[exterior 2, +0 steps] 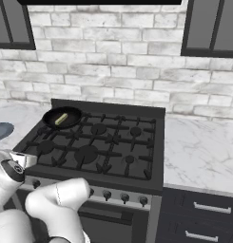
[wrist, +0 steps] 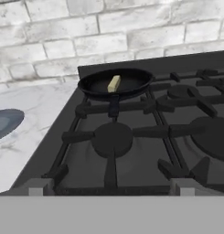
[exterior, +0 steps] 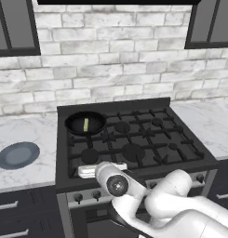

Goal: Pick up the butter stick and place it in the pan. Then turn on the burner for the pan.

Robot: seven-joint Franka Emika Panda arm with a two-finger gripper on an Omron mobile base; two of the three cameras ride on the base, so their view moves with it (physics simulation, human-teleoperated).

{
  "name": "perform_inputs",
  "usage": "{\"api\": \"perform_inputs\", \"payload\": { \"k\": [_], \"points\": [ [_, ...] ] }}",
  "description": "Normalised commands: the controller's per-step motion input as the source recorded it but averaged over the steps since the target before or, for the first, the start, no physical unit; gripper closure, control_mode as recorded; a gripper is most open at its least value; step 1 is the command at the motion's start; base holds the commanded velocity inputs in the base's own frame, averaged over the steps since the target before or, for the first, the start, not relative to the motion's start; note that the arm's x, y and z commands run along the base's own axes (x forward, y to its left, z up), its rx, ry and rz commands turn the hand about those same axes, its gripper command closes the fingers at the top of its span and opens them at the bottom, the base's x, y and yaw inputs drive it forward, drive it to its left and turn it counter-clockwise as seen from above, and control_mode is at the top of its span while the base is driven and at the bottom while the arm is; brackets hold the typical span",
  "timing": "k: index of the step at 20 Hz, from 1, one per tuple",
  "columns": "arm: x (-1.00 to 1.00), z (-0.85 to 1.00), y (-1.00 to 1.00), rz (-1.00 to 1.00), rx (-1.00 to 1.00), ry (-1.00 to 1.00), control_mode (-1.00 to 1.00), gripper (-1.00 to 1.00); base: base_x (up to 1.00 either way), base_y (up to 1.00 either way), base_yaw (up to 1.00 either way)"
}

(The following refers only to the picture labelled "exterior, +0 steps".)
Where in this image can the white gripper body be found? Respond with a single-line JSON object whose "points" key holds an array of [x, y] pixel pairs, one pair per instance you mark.
{"points": [[87, 171]]}

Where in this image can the black oven door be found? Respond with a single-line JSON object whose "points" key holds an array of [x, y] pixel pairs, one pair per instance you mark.
{"points": [[87, 221]]}

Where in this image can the dark navy drawer front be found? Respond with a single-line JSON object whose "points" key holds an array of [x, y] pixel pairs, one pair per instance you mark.
{"points": [[28, 200], [224, 182], [41, 224]]}

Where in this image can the black range hood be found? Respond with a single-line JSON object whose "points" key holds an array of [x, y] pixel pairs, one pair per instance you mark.
{"points": [[118, 2]]}

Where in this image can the blue-grey round plate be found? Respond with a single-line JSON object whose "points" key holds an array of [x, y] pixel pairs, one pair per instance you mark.
{"points": [[17, 155]]}

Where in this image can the pale yellow butter stick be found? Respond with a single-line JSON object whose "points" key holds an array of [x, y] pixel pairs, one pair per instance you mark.
{"points": [[86, 124]]}

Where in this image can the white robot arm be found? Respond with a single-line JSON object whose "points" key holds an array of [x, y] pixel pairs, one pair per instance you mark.
{"points": [[171, 201]]}

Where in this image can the black frying pan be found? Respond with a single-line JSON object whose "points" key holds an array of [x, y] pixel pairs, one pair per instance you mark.
{"points": [[75, 123]]}

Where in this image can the black stove knob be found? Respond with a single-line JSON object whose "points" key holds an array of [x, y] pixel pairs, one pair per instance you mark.
{"points": [[153, 185], [199, 178], [96, 195], [78, 197]]}

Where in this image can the black gas stove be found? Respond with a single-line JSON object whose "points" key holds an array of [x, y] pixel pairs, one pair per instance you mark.
{"points": [[140, 139]]}

